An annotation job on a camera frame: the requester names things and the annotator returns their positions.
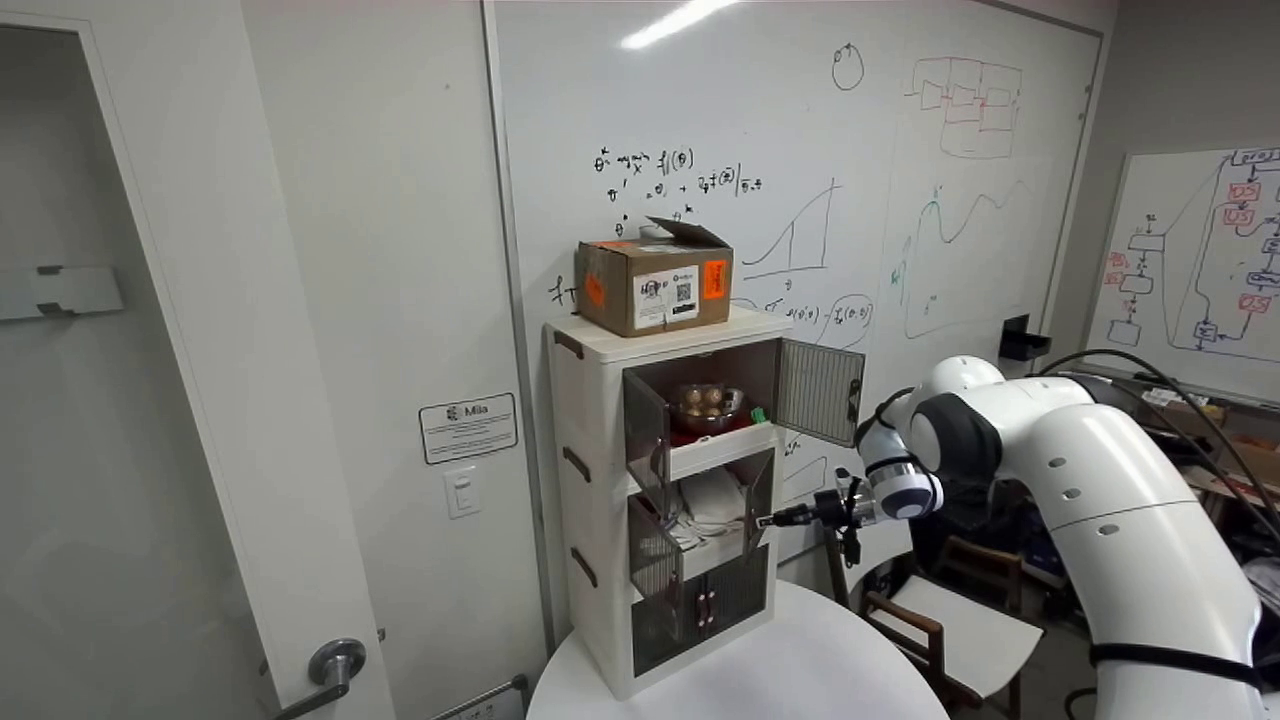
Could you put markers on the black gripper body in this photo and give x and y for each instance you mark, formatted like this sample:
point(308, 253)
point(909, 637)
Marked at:
point(831, 511)

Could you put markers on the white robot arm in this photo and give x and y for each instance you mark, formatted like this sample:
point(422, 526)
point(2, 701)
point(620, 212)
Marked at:
point(1171, 608)

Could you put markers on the bottom shelf doors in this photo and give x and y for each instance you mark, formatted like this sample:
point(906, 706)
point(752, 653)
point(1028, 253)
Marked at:
point(699, 608)

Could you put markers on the bowl in top shelf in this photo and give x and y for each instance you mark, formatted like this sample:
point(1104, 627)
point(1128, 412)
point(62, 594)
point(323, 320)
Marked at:
point(705, 404)

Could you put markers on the white plastic shelf cabinet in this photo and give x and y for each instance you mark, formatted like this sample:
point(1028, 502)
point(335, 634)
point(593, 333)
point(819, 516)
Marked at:
point(619, 436)

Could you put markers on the white room door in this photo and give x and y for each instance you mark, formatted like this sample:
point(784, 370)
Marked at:
point(174, 529)

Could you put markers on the white folded towel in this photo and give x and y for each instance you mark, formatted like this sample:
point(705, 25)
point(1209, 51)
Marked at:
point(715, 499)

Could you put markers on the white wooden chair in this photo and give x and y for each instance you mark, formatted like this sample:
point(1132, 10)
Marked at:
point(964, 648)

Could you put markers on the black whiteboard eraser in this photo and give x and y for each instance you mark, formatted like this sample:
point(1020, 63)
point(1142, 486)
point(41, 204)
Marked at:
point(1012, 337)

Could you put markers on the cardboard box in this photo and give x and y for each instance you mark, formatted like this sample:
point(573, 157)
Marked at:
point(679, 278)

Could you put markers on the standing whiteboard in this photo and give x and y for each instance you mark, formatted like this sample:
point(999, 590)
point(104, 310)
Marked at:
point(1194, 270)

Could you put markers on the large wall whiteboard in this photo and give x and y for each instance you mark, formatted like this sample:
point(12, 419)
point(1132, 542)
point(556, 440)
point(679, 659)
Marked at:
point(888, 173)

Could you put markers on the white light switch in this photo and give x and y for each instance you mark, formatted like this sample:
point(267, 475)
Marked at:
point(462, 495)

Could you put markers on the wall sign plate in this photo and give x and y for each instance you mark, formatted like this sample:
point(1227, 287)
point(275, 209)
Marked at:
point(466, 430)

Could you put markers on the silver door handle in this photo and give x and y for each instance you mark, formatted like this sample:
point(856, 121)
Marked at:
point(330, 675)

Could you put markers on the grey wall mounted bracket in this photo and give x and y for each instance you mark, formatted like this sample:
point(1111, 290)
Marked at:
point(58, 293)

